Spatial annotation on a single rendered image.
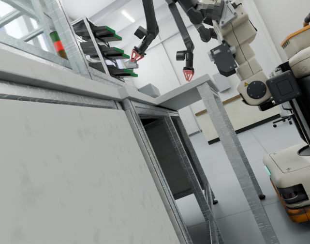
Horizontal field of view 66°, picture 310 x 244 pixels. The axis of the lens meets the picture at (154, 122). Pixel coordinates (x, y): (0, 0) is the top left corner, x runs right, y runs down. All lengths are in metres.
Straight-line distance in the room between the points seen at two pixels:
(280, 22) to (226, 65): 11.37
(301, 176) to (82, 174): 1.17
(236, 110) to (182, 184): 3.93
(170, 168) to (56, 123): 1.87
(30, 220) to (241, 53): 1.43
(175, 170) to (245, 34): 1.22
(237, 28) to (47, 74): 1.32
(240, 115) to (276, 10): 7.81
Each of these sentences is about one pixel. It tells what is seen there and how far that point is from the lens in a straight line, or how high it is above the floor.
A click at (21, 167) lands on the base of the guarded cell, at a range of 0.25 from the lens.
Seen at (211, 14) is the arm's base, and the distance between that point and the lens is 1.42.
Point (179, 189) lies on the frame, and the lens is 2.18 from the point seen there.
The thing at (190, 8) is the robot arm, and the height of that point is 1.26.
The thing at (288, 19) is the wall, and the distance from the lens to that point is 12.89.
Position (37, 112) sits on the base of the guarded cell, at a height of 0.79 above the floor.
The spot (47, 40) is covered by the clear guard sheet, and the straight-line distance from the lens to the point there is 0.51.
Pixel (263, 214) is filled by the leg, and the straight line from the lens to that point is 1.09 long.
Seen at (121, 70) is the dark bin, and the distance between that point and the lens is 1.65.
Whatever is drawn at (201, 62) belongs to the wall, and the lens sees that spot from 12.35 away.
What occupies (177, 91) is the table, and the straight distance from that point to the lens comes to 1.00.
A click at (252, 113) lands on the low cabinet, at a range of 5.89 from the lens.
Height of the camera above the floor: 0.71
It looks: 3 degrees up
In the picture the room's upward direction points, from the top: 23 degrees counter-clockwise
